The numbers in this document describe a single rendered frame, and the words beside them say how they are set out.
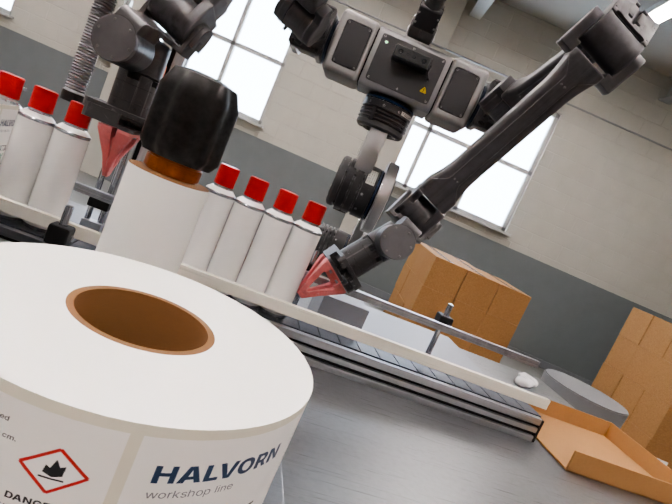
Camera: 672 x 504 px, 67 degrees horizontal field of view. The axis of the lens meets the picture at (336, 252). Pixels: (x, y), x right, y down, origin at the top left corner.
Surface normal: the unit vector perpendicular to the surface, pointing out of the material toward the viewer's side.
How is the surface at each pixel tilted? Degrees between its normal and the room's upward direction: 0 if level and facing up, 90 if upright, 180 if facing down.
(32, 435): 90
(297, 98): 90
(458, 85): 90
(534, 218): 90
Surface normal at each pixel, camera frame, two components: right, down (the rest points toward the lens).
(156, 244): 0.44, 0.31
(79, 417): 0.17, 0.22
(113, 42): -0.04, 0.14
